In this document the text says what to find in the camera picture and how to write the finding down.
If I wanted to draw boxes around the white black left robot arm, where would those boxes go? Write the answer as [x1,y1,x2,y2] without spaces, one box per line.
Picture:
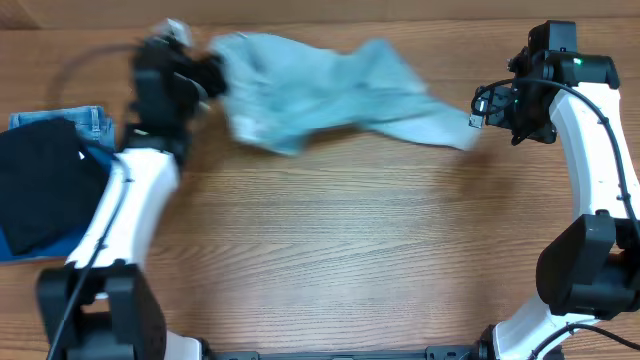
[36,33,227,360]

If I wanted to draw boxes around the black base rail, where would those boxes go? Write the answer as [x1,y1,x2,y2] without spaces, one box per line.
[203,345,495,360]

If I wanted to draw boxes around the light blue denim shorts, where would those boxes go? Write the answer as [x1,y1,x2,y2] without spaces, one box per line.
[209,33,480,156]

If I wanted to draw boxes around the folded blue jeans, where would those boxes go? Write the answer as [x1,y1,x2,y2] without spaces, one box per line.
[8,106,116,149]

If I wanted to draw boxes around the dark blue folded garment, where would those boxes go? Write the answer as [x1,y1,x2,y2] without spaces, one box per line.
[1,144,116,264]

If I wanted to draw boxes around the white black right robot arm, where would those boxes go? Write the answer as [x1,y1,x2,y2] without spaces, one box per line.
[451,20,639,359]

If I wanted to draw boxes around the black folded garment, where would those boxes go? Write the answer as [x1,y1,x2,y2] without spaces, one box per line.
[1,118,109,255]

